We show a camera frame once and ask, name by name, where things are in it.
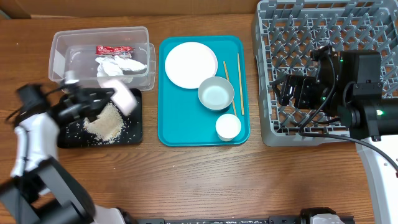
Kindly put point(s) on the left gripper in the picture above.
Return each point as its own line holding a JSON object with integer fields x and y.
{"x": 87, "y": 94}

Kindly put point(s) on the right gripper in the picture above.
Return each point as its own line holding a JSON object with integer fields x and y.
{"x": 292, "y": 90}

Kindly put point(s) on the pile of rice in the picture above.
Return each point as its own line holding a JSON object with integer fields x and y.
{"x": 108, "y": 125}

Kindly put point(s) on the white napkin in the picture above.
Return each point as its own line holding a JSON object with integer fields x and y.
{"x": 111, "y": 66}

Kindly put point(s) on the red snack wrapper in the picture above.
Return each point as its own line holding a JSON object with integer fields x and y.
{"x": 121, "y": 51}

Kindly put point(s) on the white paper cup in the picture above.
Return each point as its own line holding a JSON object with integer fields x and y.
{"x": 228, "y": 126}

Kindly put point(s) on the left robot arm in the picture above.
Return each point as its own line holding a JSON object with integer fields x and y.
{"x": 40, "y": 190}

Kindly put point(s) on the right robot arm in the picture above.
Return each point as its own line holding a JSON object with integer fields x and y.
{"x": 348, "y": 89}

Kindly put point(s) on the grey dishwasher rack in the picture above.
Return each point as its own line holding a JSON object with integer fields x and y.
{"x": 284, "y": 33}

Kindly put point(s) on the black plastic tray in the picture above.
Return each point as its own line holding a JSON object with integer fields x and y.
{"x": 75, "y": 135}

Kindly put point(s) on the clear plastic bin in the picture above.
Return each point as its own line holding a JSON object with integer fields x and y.
{"x": 75, "y": 50}

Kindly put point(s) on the right wooden chopstick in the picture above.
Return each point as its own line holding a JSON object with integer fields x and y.
{"x": 240, "y": 85}

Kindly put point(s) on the grey bowl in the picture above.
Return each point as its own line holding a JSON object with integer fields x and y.
{"x": 216, "y": 93}

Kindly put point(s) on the teal serving tray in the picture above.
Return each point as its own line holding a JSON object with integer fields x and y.
{"x": 182, "y": 119}

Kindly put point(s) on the large white plate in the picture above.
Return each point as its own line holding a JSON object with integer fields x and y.
{"x": 189, "y": 64}

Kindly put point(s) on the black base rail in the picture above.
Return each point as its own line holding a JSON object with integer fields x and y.
{"x": 269, "y": 220}

